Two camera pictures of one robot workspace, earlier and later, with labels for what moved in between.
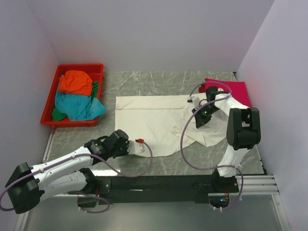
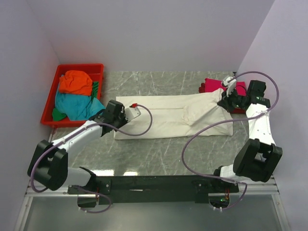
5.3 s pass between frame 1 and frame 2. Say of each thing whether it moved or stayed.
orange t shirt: stayed
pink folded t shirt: stayed
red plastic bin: stayed
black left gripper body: moved
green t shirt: stayed
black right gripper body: moved
